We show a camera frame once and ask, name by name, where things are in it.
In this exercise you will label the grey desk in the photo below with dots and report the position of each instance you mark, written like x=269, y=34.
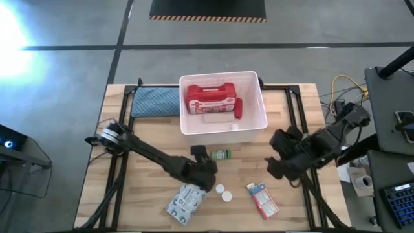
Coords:
x=385, y=97

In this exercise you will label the red tube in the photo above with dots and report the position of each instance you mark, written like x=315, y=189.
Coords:
x=238, y=108

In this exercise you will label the black power adapter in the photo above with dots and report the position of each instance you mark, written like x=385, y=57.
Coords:
x=339, y=106

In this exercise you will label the black support bar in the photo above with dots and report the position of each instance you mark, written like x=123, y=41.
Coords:
x=359, y=150

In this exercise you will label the black metal table frame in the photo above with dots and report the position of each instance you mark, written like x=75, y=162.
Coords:
x=291, y=106

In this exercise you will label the red first aid kit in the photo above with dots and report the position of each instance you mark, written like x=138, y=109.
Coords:
x=210, y=98

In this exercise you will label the white plastic bin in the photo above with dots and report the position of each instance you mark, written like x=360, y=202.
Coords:
x=252, y=106

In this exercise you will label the black device with blue light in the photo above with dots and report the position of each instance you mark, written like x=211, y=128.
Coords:
x=9, y=138

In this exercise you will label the tape roll on cardboard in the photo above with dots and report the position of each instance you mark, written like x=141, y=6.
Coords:
x=363, y=182

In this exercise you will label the grey wipes pack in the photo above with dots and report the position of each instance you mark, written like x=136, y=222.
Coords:
x=186, y=205

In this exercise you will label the white paper sheet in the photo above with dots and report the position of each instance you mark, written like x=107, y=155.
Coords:
x=343, y=171

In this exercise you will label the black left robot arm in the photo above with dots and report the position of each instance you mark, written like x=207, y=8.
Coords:
x=145, y=152

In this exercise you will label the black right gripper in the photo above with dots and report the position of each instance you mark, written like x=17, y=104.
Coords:
x=297, y=155

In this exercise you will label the grey side table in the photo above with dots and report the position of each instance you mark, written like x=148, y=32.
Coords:
x=388, y=168

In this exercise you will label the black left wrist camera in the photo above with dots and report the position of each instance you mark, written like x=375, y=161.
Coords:
x=198, y=150

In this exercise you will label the blue and red box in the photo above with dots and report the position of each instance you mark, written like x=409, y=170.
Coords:
x=264, y=201

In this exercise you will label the black pole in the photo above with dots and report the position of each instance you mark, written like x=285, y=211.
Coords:
x=396, y=64

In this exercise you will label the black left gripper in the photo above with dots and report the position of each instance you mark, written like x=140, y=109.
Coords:
x=203, y=174

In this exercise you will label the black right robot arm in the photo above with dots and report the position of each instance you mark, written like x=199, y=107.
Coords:
x=339, y=132

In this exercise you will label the black hazard-striped floor mat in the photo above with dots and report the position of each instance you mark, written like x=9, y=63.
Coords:
x=207, y=9

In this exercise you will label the blue patterned cloth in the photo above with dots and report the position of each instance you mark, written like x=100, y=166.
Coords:
x=155, y=102

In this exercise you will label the black smartphone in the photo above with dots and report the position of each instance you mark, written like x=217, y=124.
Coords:
x=406, y=124

